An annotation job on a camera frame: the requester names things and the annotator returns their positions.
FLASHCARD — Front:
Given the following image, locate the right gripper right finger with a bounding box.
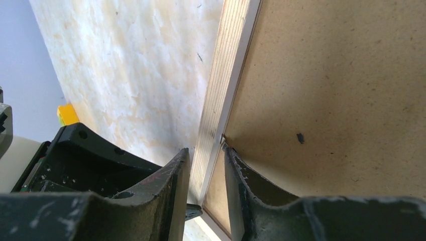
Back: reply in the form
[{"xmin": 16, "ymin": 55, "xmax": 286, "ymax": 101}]
[{"xmin": 224, "ymin": 146, "xmax": 425, "ymax": 240}]

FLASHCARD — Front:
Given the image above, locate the yellow plastic block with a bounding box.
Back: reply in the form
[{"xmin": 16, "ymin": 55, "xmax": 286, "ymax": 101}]
[{"xmin": 57, "ymin": 104, "xmax": 79, "ymax": 126}]

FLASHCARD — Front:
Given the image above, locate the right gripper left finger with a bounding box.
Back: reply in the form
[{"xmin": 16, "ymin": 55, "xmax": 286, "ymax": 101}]
[{"xmin": 1, "ymin": 148, "xmax": 189, "ymax": 240}]

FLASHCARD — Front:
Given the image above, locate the light wooden picture frame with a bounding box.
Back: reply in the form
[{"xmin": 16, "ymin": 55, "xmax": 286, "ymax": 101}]
[{"xmin": 189, "ymin": 0, "xmax": 262, "ymax": 206}]

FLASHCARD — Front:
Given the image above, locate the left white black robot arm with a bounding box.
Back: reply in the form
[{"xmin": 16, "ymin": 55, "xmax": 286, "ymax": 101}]
[{"xmin": 1, "ymin": 103, "xmax": 202, "ymax": 232}]

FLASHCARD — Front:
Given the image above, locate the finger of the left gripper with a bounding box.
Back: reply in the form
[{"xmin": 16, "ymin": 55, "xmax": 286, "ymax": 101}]
[{"xmin": 12, "ymin": 122, "xmax": 203, "ymax": 221}]

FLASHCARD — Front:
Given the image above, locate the brown cardboard backing board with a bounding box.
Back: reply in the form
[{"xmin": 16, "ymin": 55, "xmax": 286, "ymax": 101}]
[{"xmin": 206, "ymin": 1, "xmax": 425, "ymax": 240}]

